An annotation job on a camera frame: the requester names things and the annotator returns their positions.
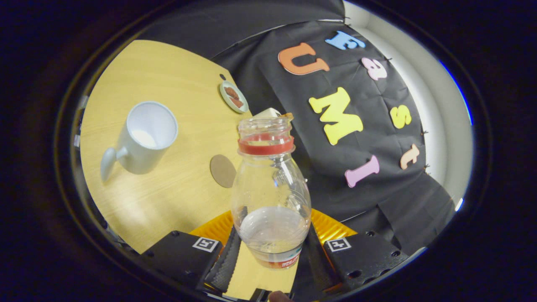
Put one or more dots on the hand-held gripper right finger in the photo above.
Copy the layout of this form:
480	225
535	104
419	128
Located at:
365	256

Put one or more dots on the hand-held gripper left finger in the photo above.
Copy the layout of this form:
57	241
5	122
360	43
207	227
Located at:
184	256

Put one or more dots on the round brown coaster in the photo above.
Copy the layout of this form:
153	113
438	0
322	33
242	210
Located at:
222	171

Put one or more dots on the clear plastic juice bottle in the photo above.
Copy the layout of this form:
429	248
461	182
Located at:
270	188

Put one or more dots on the white ceramic cup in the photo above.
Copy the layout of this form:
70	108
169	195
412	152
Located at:
142	142

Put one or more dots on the pale green round plate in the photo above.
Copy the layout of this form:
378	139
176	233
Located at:
241	107

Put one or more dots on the bread slice in toaster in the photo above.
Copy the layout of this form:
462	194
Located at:
288	115

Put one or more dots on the brown toast slice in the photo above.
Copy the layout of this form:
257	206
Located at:
230	92
237	102

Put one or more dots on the white toaster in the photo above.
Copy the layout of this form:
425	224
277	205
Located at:
266	112

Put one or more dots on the wooden table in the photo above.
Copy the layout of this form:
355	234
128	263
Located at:
168	75

